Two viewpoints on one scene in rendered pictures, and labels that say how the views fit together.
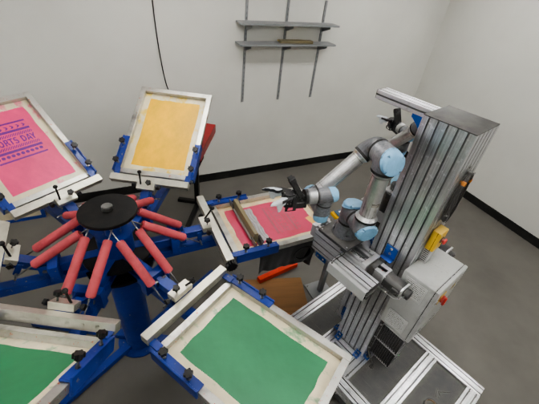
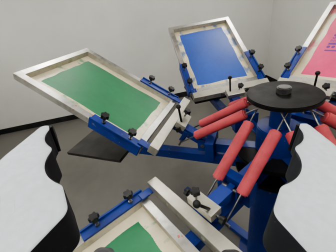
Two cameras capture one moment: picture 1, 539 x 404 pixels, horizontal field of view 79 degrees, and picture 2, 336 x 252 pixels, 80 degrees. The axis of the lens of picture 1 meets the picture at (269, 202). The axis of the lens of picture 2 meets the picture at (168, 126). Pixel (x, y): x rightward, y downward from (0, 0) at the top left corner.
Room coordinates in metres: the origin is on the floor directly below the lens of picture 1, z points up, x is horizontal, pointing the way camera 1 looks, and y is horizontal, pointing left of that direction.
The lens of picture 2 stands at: (1.24, -0.08, 1.73)
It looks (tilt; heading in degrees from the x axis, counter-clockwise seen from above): 30 degrees down; 116
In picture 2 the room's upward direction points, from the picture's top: 10 degrees counter-clockwise
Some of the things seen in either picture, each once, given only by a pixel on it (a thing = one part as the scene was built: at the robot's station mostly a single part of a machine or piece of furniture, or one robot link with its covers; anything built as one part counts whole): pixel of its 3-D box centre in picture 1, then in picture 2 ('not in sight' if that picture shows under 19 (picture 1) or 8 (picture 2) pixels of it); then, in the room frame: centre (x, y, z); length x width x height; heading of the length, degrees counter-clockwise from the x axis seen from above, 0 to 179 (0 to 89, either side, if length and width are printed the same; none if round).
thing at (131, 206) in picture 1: (126, 284); (269, 191); (1.37, 0.89, 0.68); 0.40 x 0.40 x 1.35
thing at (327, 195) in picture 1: (326, 195); not in sight; (1.29, -0.26, 1.65); 0.11 x 0.08 x 0.09; 109
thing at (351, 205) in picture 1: (351, 211); not in sight; (1.49, -0.47, 1.42); 0.13 x 0.12 x 0.14; 19
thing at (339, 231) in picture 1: (346, 225); not in sight; (1.50, -0.47, 1.31); 0.15 x 0.15 x 0.10
